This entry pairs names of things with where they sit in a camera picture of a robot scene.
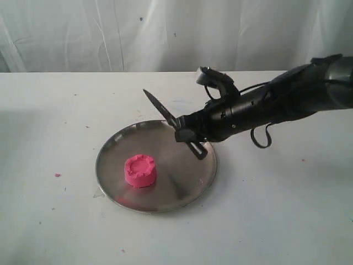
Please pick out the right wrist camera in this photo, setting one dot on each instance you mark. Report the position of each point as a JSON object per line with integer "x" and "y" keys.
{"x": 208, "y": 77}

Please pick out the black serrated knife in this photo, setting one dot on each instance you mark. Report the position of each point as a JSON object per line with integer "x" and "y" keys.
{"x": 197, "y": 148}

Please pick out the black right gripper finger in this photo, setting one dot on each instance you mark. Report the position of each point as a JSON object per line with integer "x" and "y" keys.
{"x": 186, "y": 135}

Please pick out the round steel plate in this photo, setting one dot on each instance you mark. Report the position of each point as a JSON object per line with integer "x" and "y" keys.
{"x": 181, "y": 177}

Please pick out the white backdrop curtain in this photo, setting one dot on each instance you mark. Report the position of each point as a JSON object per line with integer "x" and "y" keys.
{"x": 141, "y": 36}

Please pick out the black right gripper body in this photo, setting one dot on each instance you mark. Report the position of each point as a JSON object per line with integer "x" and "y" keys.
{"x": 224, "y": 117}

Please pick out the pink clay piece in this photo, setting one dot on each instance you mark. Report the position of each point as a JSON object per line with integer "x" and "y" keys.
{"x": 140, "y": 171}

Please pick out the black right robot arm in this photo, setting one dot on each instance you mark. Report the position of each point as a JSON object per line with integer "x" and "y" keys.
{"x": 323, "y": 84}

